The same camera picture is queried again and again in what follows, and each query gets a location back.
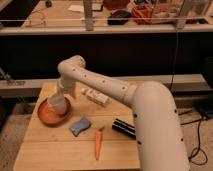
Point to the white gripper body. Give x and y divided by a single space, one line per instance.
66 87

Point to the orange object on bench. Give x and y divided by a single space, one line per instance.
142 15

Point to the white ceramic cup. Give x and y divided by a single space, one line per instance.
58 103

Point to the orange ceramic bowl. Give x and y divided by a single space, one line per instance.
48 116

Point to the metal post left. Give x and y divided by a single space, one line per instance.
88 14

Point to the black rectangular box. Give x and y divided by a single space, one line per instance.
124 128

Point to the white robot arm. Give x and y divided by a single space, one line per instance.
158 131

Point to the metal post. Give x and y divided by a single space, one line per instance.
182 17
88 14

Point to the metal post right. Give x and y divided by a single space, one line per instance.
182 17

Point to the orange toy carrot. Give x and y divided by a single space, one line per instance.
98 141

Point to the blue sponge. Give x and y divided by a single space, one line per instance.
77 127

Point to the white cream bottle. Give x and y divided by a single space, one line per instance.
95 96

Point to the black object on bench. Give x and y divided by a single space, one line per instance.
119 17

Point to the metal clamp bracket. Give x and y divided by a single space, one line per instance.
10 81

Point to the white paper sheet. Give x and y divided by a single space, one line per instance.
79 8

